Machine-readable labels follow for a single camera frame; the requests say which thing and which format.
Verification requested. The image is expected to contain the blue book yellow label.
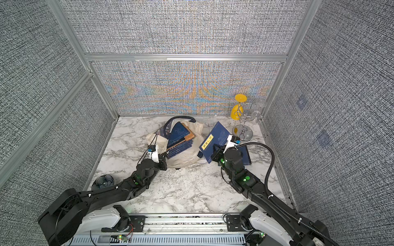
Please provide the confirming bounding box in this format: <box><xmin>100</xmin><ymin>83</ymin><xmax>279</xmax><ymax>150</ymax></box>
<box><xmin>199</xmin><ymin>122</ymin><xmax>230</xmax><ymax>164</ymax></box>
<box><xmin>239</xmin><ymin>146</ymin><xmax>252</xmax><ymax>166</ymax></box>

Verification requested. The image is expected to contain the cream canvas tote bag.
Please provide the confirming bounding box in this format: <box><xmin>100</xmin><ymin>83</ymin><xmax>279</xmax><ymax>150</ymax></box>
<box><xmin>146</xmin><ymin>116</ymin><xmax>203</xmax><ymax>171</ymax></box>

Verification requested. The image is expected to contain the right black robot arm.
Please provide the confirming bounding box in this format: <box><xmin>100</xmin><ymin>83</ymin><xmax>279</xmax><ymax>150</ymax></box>
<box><xmin>211</xmin><ymin>142</ymin><xmax>337</xmax><ymax>246</ymax></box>

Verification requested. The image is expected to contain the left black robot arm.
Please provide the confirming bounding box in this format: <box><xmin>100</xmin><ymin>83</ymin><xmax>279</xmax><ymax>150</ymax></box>
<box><xmin>38</xmin><ymin>156</ymin><xmax>167</xmax><ymax>246</ymax></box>

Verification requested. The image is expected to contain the blue book stack in bag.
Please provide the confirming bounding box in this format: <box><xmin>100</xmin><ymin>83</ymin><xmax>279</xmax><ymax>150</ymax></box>
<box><xmin>166</xmin><ymin>122</ymin><xmax>195</xmax><ymax>159</ymax></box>

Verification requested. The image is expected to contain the dark round cup cluster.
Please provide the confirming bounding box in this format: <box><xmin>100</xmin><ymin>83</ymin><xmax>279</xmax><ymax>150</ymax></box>
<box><xmin>91</xmin><ymin>175</ymin><xmax>115</xmax><ymax>191</ymax></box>

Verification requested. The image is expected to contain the yellow wine glass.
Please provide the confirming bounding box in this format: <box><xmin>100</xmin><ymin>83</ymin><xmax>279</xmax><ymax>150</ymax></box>
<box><xmin>230</xmin><ymin>94</ymin><xmax>247</xmax><ymax>121</ymax></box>

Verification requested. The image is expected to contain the clear wine glass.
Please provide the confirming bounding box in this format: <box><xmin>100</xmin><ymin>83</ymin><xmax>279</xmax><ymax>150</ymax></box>
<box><xmin>251</xmin><ymin>99</ymin><xmax>267</xmax><ymax>123</ymax></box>

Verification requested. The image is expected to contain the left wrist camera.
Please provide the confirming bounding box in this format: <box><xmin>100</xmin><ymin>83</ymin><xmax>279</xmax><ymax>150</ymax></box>
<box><xmin>146</xmin><ymin>145</ymin><xmax>159</xmax><ymax>163</ymax></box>

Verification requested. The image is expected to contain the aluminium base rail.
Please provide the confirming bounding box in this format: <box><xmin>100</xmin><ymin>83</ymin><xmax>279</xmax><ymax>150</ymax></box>
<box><xmin>64</xmin><ymin>212</ymin><xmax>265</xmax><ymax>246</ymax></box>

